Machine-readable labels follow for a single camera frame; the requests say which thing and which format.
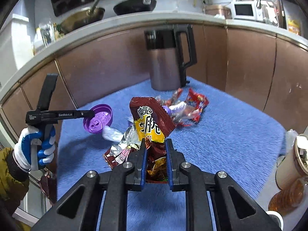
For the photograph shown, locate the purple plastic cup lid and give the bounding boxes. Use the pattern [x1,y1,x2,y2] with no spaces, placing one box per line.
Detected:
[83,104,113,134]

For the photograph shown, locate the dark red snack bag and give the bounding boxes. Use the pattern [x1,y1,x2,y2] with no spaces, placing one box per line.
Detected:
[103,97,175,184]

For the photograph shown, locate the white plastic bag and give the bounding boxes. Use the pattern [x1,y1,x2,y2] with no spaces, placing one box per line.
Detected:
[102,126,124,142]

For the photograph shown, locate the purple wrapper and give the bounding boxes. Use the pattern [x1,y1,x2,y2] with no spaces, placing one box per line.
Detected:
[162,105,171,115]

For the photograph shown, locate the olive jacket sleeve forearm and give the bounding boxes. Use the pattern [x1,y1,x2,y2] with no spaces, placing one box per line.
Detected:
[1,148,29,215]

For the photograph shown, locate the beige trash bin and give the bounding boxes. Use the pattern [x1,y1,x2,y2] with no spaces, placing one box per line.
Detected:
[275,129,307,190]

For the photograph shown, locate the grey kitchen countertop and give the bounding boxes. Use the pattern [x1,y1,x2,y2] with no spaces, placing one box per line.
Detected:
[1,11,307,104]

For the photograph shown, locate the left hand blue white glove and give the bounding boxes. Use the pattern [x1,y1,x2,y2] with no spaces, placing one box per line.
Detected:
[13,126,56,172]

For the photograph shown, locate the white round floor bowl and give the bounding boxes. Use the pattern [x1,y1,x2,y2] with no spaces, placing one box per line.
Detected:
[266,211,284,230]

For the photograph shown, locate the amber oil bottle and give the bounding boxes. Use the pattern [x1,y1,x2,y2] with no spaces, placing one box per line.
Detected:
[268,176,307,216]

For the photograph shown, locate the blue terry towel mat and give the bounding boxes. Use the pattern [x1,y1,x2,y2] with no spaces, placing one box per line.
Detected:
[57,79,285,230]

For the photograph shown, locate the glass jar on counter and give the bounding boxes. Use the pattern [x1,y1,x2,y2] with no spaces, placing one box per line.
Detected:
[39,21,55,47]

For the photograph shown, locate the red candy wrapper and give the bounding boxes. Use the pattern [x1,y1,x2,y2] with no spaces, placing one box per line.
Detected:
[169,88,209,126]

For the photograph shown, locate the silver red small wrapper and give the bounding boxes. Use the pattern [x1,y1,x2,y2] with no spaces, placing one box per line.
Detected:
[155,88,183,106]

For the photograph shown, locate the brown black electric kettle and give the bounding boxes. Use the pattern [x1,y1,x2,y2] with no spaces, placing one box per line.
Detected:
[144,24,197,91]

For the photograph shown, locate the brown cabinet fronts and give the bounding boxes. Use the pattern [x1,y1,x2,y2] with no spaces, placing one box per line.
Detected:
[1,24,307,136]

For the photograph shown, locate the black frying pan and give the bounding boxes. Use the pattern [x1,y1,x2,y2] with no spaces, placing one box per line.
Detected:
[113,0,157,16]

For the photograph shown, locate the yellow packet on counter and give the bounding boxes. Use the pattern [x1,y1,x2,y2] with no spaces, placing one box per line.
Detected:
[287,16,301,35]

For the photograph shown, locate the white microwave oven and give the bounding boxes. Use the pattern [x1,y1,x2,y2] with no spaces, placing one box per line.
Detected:
[231,1,257,21]

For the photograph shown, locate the brass wok with handle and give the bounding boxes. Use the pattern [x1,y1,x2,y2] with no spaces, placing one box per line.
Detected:
[60,0,105,34]

